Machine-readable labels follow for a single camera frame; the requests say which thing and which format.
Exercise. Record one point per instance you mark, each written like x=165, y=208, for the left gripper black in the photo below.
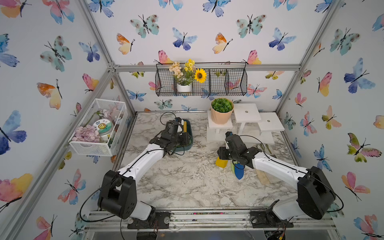
x=185, y=139

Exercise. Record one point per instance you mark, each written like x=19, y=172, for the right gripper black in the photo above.
x=221, y=153

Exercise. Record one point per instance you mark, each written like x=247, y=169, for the yellow square scoop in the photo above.
x=221, y=163

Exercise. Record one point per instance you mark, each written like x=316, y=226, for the green shovel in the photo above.
x=185, y=126

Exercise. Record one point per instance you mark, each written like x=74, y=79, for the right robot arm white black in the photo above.
x=314, y=192

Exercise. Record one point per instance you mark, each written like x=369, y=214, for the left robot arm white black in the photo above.
x=118, y=193

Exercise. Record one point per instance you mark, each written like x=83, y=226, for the dark teal storage box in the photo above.
x=187, y=141

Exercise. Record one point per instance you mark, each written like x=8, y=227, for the white tiered stand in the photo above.
x=245, y=120

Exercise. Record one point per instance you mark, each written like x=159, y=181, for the terracotta pot green plant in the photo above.
x=221, y=110

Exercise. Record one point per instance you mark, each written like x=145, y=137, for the white pot with flowers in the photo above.
x=186, y=75

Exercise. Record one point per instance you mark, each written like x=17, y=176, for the round green tin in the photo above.
x=104, y=126

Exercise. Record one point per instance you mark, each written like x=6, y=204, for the pink artificial flowers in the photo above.
x=88, y=134

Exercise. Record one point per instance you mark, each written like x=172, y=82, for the blue shovel wooden handle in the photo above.
x=239, y=171

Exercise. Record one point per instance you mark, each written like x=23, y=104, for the white wire basket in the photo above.
x=116, y=112

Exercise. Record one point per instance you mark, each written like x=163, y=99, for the black wire wall basket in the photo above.
x=221, y=79

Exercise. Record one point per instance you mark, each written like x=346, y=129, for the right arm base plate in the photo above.
x=265, y=219

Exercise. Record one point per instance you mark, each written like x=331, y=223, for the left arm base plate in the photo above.
x=150, y=220

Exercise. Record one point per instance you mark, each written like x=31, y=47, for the aluminium front rail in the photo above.
x=205, y=219

